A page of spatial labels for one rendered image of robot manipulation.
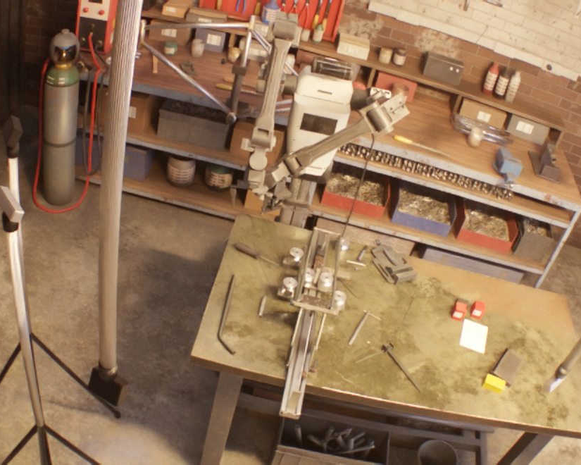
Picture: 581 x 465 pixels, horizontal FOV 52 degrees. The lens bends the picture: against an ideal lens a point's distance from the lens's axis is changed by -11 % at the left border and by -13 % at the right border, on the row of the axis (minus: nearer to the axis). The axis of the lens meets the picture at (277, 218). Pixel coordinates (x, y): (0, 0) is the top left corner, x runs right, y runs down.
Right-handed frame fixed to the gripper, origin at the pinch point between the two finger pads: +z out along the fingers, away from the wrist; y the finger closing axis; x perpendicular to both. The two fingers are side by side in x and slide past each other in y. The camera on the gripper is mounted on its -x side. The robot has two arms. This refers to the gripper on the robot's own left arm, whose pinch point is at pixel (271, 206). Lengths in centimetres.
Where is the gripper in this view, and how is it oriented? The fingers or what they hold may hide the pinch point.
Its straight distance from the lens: 252.6
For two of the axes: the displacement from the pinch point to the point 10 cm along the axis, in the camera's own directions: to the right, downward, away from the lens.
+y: 5.9, 5.9, -5.5
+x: 7.9, -2.5, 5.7
